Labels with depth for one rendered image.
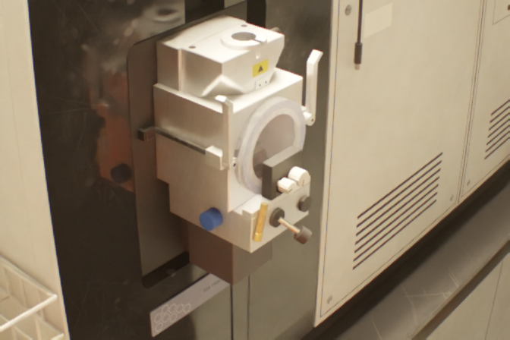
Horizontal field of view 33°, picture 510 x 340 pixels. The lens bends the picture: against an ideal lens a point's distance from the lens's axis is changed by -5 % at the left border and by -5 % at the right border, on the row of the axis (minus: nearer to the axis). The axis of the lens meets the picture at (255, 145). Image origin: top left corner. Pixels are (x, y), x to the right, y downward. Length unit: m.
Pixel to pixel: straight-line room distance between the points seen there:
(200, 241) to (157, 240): 0.04
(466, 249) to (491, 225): 0.09
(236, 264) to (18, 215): 0.22
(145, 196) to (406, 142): 0.49
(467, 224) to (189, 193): 0.82
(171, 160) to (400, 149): 0.47
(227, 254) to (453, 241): 0.72
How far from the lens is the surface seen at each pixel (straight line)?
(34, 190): 0.74
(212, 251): 0.86
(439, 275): 1.42
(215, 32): 0.79
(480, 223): 1.56
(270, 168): 0.77
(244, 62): 0.75
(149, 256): 0.87
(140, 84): 0.77
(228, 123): 0.72
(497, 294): 1.65
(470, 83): 1.35
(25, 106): 0.70
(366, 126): 1.10
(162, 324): 0.91
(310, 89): 0.80
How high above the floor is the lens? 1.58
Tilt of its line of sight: 29 degrees down
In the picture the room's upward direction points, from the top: 1 degrees clockwise
